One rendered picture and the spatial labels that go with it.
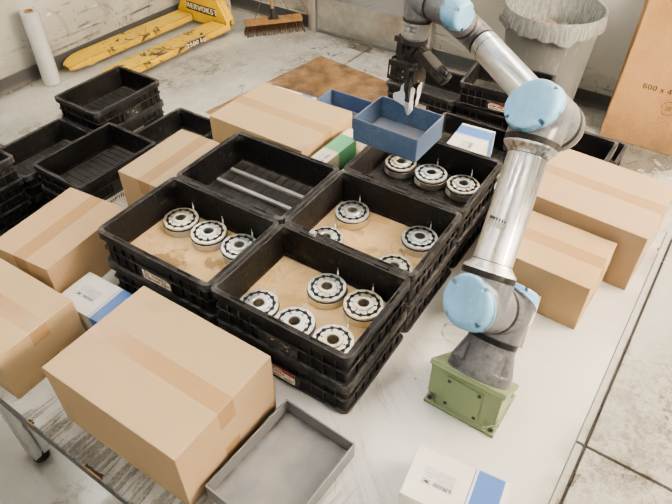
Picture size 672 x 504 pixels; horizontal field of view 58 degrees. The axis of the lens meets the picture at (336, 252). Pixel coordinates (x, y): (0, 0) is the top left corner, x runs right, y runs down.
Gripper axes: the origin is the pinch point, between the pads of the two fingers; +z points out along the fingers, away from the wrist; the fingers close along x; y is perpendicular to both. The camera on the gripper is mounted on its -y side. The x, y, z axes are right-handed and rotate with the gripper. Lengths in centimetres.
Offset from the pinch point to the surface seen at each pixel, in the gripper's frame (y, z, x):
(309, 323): -11, 32, 58
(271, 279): 9, 34, 50
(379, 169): 13.6, 28.4, -9.7
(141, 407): 1, 32, 100
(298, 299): -2, 34, 52
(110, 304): 40, 41, 79
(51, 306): 45, 35, 92
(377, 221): -0.8, 30.5, 13.3
